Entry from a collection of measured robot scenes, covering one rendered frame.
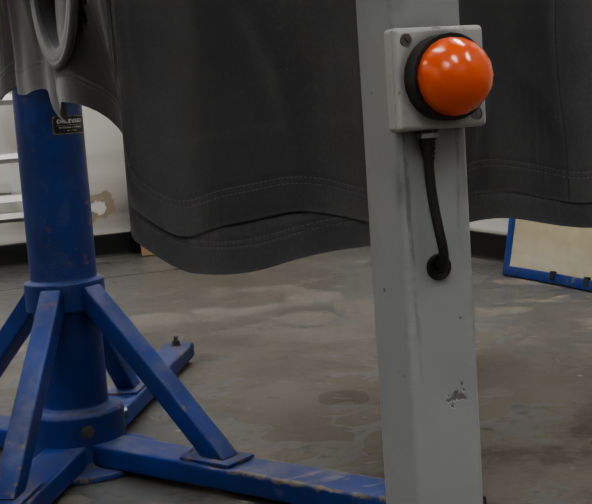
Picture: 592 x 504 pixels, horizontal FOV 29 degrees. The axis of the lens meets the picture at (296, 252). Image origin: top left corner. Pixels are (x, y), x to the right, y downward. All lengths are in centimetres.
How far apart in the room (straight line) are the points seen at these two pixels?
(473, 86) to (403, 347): 14
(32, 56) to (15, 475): 95
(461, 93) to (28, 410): 152
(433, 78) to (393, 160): 5
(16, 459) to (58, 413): 27
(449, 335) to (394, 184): 8
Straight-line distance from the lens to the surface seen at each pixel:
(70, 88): 91
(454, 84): 54
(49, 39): 97
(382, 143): 59
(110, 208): 559
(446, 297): 59
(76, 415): 217
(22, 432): 197
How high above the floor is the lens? 64
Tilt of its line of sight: 7 degrees down
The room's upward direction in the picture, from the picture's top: 4 degrees counter-clockwise
